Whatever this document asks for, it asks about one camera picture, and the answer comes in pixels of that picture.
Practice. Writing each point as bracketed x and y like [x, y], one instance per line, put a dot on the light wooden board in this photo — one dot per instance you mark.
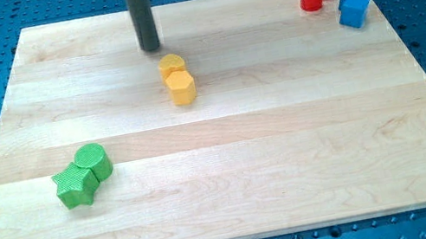
[299, 122]

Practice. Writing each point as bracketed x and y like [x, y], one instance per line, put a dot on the yellow hexagon block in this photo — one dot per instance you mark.
[182, 87]

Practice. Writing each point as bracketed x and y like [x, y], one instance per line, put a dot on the green cylinder block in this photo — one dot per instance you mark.
[94, 157]

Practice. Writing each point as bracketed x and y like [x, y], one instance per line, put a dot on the yellow heart block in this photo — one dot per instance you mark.
[169, 64]

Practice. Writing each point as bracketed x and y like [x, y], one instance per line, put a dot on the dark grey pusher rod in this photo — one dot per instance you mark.
[143, 23]

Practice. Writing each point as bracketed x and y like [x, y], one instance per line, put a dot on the blue pentagon block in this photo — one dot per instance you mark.
[353, 12]

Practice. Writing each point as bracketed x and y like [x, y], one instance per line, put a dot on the green star block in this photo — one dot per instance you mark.
[76, 186]

